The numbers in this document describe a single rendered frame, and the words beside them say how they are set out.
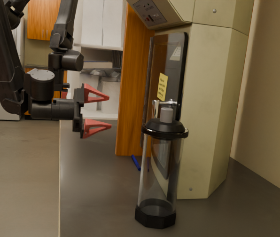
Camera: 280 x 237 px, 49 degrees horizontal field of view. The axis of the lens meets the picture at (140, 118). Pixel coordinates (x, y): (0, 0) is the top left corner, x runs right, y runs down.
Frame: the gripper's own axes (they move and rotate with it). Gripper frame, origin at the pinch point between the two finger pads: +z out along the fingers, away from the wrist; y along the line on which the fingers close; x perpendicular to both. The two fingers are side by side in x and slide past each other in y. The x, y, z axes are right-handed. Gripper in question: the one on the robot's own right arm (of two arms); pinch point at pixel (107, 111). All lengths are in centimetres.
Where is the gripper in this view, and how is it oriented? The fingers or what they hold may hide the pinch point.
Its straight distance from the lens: 85.3
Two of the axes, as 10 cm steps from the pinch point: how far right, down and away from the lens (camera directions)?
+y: -1.2, -8.1, 5.7
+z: 9.6, 0.5, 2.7
